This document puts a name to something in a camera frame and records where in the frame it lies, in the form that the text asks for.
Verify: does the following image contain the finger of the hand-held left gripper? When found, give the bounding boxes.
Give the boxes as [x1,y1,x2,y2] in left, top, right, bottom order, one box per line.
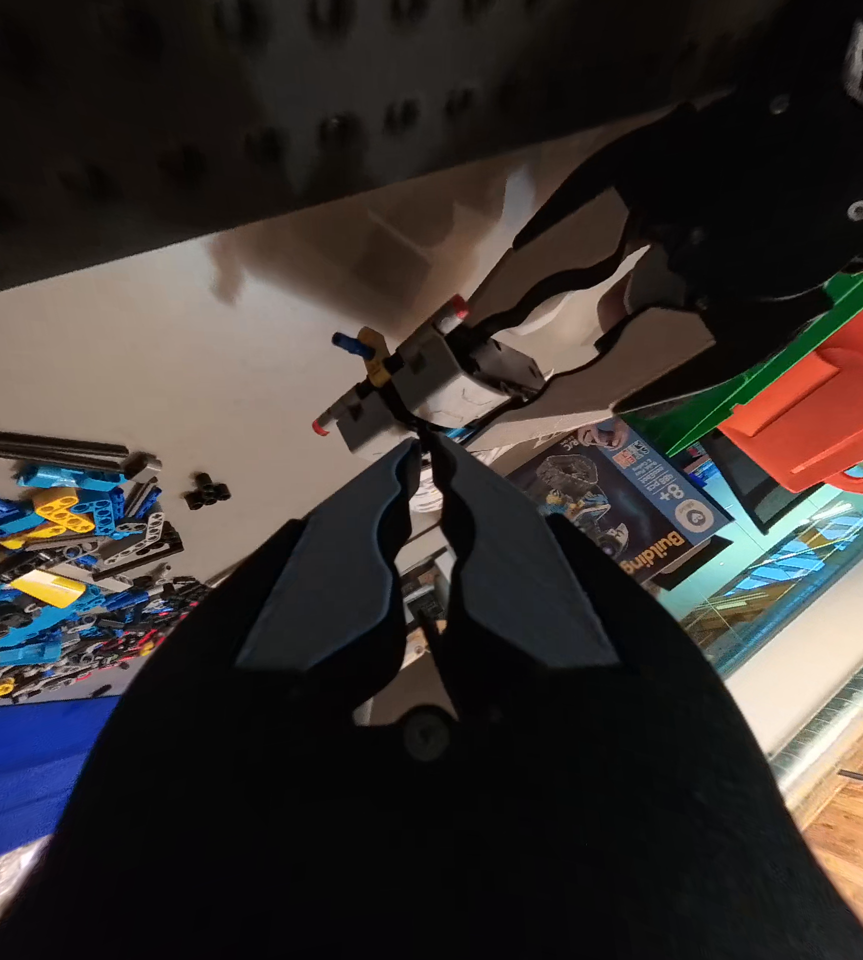
[469,186,633,331]
[467,306,719,453]

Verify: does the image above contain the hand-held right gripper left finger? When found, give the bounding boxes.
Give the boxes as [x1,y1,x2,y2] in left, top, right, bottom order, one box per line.
[233,438,421,674]

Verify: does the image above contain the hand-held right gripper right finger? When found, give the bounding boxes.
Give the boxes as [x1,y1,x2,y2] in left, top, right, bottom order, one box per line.
[427,433,622,670]

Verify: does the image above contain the grey black toy brick assembly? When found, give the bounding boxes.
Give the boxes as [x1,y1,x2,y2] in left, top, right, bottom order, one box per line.
[311,294,549,455]

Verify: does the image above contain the pile of small toy pieces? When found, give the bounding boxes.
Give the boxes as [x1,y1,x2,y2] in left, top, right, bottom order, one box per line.
[0,427,211,710]

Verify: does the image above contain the person's left hand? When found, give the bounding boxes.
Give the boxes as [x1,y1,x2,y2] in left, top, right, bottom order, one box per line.
[598,270,641,330]

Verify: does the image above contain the toy building kit box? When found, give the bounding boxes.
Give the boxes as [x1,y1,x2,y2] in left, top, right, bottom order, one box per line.
[502,416,736,594]

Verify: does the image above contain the green plastic bin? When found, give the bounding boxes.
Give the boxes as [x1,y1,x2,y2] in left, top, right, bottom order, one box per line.
[615,270,863,460]

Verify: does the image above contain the black toy connector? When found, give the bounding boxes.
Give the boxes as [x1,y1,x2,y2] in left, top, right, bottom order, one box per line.
[182,471,232,511]

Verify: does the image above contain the orange plastic bin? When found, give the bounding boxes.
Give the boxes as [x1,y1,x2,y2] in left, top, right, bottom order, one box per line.
[716,217,863,496]

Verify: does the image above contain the black dimpled pad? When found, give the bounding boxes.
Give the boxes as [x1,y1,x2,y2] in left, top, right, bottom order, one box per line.
[0,0,778,305]

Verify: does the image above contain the blue plastic bin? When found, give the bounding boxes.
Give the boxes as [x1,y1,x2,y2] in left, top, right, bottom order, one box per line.
[0,693,121,864]

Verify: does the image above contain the silver ventilation duct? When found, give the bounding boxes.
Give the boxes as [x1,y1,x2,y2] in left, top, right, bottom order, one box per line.
[765,637,863,807]

